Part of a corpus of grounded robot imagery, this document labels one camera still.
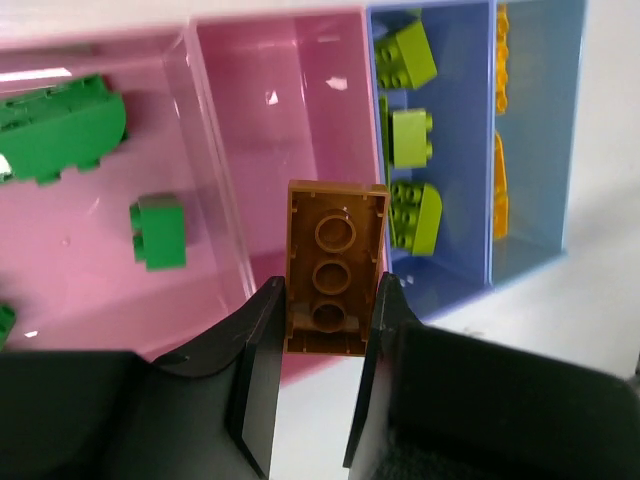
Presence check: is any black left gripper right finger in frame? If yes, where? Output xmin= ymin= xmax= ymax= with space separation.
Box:
xmin=344 ymin=273 xmax=639 ymax=479

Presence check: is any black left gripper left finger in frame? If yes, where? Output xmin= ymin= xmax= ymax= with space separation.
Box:
xmin=1 ymin=276 xmax=285 ymax=479

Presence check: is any lime square lego brick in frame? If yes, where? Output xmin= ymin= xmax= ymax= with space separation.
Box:
xmin=389 ymin=180 xmax=443 ymax=256

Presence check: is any brown lego plate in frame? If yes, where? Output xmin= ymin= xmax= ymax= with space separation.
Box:
xmin=284 ymin=180 xmax=390 ymax=356

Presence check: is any green square lego brick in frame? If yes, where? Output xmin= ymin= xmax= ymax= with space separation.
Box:
xmin=129 ymin=193 xmax=187 ymax=271

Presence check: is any small dark green lego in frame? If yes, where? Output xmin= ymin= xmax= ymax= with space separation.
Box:
xmin=0 ymin=302 xmax=17 ymax=350

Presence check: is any yellow lego plate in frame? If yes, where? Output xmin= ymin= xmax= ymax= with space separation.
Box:
xmin=493 ymin=132 xmax=509 ymax=240

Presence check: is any lime lego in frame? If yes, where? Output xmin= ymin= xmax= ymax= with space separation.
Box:
xmin=391 ymin=108 xmax=433 ymax=169
xmin=378 ymin=94 xmax=390 ymax=167
xmin=374 ymin=20 xmax=438 ymax=90

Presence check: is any yellow round printed lego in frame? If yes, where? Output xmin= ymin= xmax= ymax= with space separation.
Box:
xmin=495 ymin=4 xmax=510 ymax=115

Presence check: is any dark blue bin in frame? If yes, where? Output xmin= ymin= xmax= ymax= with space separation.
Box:
xmin=367 ymin=1 xmax=497 ymax=321

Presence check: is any large pink bin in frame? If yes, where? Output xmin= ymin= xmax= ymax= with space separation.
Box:
xmin=1 ymin=26 xmax=255 ymax=358

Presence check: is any lime lego in blue bin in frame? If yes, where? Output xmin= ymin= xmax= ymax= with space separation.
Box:
xmin=378 ymin=94 xmax=390 ymax=167

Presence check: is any narrow pink bin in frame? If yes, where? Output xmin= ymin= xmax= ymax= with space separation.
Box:
xmin=189 ymin=7 xmax=391 ymax=389

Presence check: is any light blue bin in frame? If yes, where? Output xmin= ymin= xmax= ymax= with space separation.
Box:
xmin=492 ymin=1 xmax=587 ymax=286

